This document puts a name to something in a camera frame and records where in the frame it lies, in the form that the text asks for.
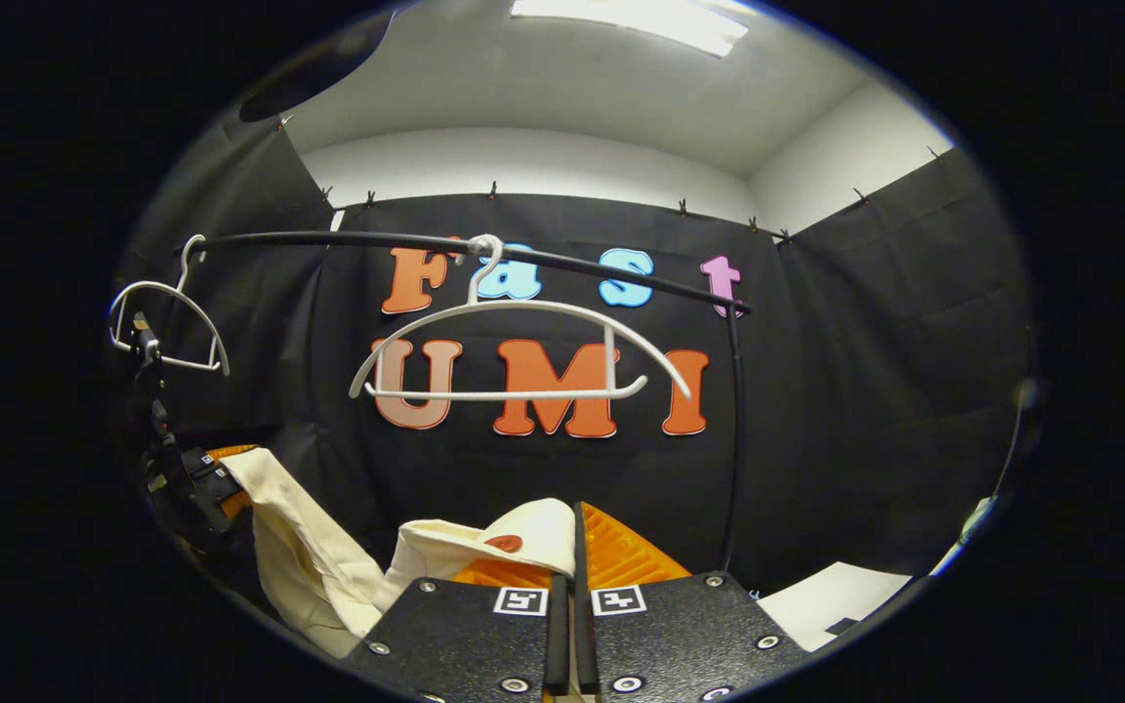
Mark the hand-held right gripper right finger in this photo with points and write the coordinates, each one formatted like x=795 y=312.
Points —
x=586 y=625

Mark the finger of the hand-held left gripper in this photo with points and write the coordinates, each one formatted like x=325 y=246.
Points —
x=209 y=478

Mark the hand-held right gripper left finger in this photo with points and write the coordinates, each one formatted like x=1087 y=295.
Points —
x=555 y=635

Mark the cream collared shirt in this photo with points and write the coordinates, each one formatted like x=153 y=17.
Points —
x=309 y=566

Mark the white plastic hanger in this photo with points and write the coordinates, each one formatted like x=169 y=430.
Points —
x=523 y=306
x=157 y=288

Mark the white paper sheet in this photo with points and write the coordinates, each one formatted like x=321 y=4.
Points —
x=826 y=600

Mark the black backdrop cloth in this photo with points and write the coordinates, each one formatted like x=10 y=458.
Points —
x=865 y=371

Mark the row of black clips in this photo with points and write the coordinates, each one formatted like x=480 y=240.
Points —
x=492 y=188

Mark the ceiling light panel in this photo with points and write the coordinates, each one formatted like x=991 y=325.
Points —
x=631 y=20

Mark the black clothes rack rail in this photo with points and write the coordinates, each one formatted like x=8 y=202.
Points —
x=377 y=237

